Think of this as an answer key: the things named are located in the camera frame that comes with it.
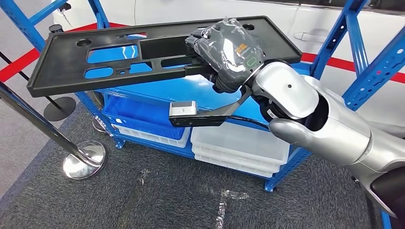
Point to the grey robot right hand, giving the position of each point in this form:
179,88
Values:
227,53

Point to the black plastic panel part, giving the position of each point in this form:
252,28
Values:
63,66

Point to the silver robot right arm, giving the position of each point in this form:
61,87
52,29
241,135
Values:
332,136

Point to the blue metal shelf rack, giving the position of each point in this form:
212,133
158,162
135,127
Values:
189,91
385,221

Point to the white car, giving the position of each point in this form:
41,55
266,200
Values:
205,9

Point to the translucent white plastic bin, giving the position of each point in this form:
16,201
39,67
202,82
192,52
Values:
237,160
240,139
234,168

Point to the blue plastic bin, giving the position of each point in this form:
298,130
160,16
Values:
142,113

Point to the red barrier belt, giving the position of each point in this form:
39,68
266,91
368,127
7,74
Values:
15,66
332,64

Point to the chrome stanchion post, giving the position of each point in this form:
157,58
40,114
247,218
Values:
56,29
84,161

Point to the black stanchion post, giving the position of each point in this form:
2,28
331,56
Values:
60,109

